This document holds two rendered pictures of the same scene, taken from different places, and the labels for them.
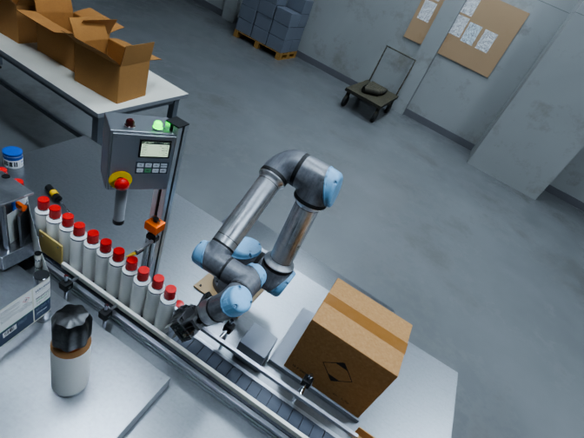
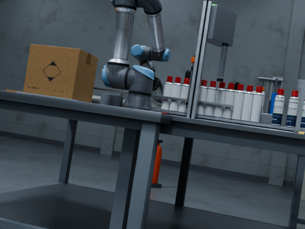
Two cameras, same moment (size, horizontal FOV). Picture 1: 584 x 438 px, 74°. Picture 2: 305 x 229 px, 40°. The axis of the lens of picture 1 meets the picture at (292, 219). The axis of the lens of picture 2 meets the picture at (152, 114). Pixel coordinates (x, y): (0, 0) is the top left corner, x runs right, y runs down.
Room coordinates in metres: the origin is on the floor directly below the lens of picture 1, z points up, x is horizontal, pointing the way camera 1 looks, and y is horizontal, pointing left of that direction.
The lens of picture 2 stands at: (3.24, 0.35, 0.76)
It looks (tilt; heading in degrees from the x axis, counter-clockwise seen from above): 2 degrees up; 184
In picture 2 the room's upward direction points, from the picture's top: 9 degrees clockwise
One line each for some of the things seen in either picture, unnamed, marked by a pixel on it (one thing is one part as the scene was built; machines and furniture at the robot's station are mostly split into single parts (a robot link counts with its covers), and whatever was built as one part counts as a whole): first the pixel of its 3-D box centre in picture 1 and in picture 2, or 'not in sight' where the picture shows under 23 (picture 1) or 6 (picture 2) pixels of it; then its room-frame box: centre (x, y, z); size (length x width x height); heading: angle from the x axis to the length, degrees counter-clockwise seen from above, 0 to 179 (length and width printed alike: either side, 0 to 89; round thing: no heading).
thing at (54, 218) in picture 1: (55, 231); (247, 103); (0.84, 0.69, 0.98); 0.05 x 0.05 x 0.20
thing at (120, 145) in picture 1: (137, 153); (218, 26); (0.88, 0.47, 1.38); 0.17 x 0.10 x 0.19; 133
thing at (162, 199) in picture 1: (160, 214); (199, 61); (0.93, 0.39, 1.17); 0.04 x 0.04 x 0.67; 78
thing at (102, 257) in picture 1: (103, 263); (210, 98); (0.80, 0.49, 0.98); 0.05 x 0.05 x 0.20
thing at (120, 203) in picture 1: (121, 196); (222, 62); (0.91, 0.52, 1.18); 0.04 x 0.04 x 0.21
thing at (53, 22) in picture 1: (75, 32); not in sight; (2.42, 1.83, 0.97); 0.53 x 0.45 x 0.37; 167
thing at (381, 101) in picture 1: (378, 82); not in sight; (6.86, -0.38, 0.48); 1.23 x 0.71 x 0.96; 168
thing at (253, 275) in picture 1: (243, 279); (141, 52); (0.79, 0.06, 1.19); 0.11 x 0.11 x 0.08; 78
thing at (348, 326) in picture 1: (348, 345); (61, 74); (0.91, -0.36, 0.99); 0.30 x 0.24 x 0.27; 77
